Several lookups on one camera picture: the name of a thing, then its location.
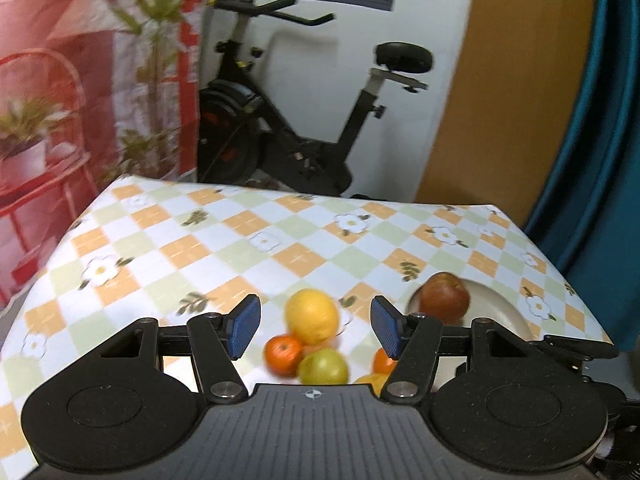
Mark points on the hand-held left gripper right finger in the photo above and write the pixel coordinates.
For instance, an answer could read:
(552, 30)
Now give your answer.
(386, 325)

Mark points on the green apple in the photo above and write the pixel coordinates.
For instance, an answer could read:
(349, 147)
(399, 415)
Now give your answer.
(323, 367)

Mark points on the smooth red pomegranate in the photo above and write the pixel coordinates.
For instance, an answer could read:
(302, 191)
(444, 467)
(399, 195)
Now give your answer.
(444, 297)

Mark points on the red floral printed curtain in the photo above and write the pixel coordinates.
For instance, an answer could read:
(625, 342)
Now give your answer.
(75, 85)

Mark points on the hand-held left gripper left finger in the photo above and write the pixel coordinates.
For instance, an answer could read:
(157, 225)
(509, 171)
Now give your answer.
(245, 322)

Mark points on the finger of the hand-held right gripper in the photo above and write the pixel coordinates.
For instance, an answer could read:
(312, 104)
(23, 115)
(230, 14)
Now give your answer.
(580, 350)

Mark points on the black exercise bike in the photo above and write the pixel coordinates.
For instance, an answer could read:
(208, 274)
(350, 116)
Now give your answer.
(300, 155)

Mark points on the checkered floral tablecloth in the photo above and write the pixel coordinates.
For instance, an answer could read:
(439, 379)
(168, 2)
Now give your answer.
(200, 260)

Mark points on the brown wooden door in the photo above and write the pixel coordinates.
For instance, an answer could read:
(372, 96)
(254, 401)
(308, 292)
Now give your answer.
(510, 85)

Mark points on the teal curtain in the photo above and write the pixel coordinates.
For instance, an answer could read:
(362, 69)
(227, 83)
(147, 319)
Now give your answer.
(600, 185)

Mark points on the small orange tangerine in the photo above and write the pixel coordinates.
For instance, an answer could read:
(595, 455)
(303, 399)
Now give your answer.
(383, 361)
(283, 356)

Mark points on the large yellow lemon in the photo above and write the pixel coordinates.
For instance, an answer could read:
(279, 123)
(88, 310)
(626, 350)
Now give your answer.
(372, 381)
(311, 315)

